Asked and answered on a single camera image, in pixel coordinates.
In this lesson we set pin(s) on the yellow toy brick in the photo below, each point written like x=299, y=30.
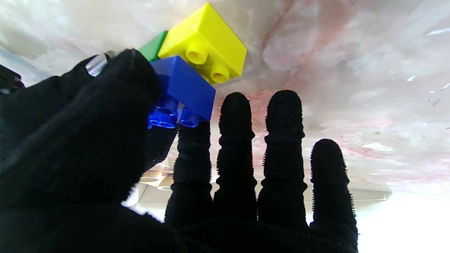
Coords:
x=211, y=38

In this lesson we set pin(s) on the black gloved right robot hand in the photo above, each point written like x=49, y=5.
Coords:
x=35, y=95

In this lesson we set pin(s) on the blue toy brick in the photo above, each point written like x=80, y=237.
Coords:
x=186, y=88

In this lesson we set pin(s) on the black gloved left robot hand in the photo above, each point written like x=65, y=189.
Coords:
x=88, y=168

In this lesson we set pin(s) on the green toy brick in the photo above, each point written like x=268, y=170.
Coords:
x=154, y=47

